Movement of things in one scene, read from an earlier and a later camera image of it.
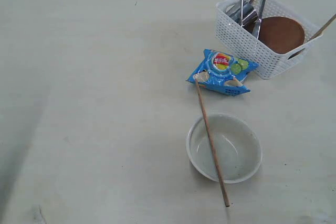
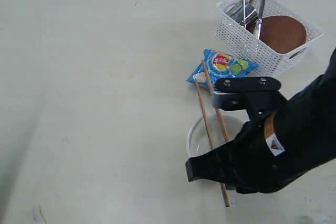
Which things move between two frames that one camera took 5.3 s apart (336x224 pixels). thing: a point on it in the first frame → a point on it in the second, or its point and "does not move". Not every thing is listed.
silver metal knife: (262, 6) does not move
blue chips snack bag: (223, 72) does not move
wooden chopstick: (225, 197) does not move
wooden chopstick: (320, 32) → (218, 113)
